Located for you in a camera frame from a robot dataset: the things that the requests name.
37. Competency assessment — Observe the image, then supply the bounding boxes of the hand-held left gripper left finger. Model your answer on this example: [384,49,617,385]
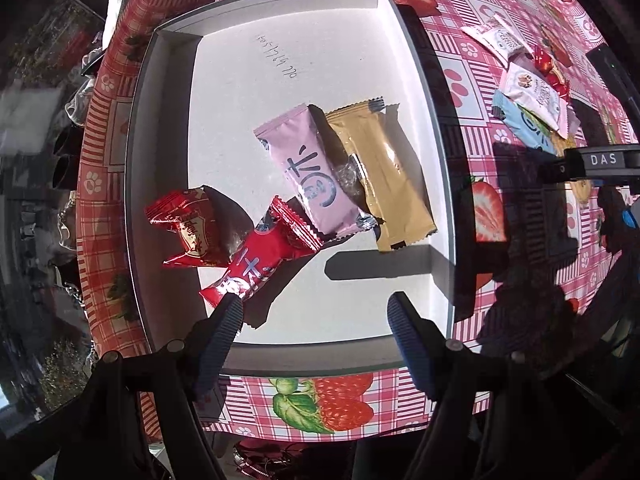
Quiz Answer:
[60,292,244,480]

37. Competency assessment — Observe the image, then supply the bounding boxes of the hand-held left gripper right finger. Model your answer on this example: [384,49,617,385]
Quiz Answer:
[387,291,591,480]

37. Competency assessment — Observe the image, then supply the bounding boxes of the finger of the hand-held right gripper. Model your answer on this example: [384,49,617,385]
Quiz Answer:
[597,185,640,246]

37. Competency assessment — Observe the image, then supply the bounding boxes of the yellow egg roll clear packet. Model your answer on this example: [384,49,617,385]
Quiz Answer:
[565,180,596,206]

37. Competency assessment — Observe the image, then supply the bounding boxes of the red snack packet white print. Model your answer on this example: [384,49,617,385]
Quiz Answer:
[199,196,323,308]

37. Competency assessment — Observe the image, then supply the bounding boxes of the light blue snack packet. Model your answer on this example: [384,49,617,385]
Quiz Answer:
[492,89,558,156]

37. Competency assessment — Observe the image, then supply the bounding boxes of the red candy packet gold label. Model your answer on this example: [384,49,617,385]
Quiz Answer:
[546,69,572,97]
[145,186,236,270]
[531,46,555,72]

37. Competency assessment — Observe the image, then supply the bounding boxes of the white cranberry snack packet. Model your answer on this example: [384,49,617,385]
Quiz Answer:
[461,24,506,53]
[484,16,535,57]
[500,62,571,139]

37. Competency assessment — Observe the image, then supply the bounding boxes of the tan snack packet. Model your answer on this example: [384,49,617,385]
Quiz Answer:
[325,98,437,253]

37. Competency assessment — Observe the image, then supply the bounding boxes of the small clear candy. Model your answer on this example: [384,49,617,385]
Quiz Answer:
[334,155,368,186]

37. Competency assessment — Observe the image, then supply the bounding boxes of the pink snack packet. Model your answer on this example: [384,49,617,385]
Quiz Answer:
[253,103,377,238]

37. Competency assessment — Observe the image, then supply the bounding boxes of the white cardboard box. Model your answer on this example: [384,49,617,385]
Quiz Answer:
[124,0,458,378]

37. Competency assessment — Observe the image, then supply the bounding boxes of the strawberry print pink tablecloth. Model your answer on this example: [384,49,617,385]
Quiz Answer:
[75,0,640,436]

